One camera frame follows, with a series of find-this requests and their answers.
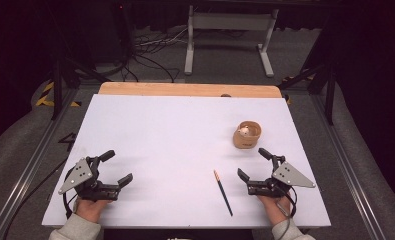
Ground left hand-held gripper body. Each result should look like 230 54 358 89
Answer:
58 155 123 203

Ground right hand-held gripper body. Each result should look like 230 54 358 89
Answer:
246 154 317 199

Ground person's left hand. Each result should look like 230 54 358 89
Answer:
75 195 113 224

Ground person's right hand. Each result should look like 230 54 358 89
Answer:
256 194 292 227

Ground round wooden pen holder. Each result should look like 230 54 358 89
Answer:
232 120 263 151

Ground dark blue pencil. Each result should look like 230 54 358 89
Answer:
213 169 234 218

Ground white table cover board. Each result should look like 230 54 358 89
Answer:
41 93 332 230

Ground yellow black floor tape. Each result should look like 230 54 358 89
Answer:
35 81 83 108
281 73 317 84

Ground black tripod stand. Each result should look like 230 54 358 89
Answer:
278 63 337 126
50 54 113 121

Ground white metal stand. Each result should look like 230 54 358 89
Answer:
183 4 280 78

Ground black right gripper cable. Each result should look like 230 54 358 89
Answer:
276 185 299 240

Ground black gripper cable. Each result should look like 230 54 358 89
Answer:
3 155 80 240
276 185 299 240

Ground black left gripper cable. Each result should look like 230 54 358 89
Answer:
3 155 80 240

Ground aluminium floor rail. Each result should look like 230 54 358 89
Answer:
309 94 390 240
0 87 83 240

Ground bundle of floor cables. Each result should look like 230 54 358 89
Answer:
122 27 190 84

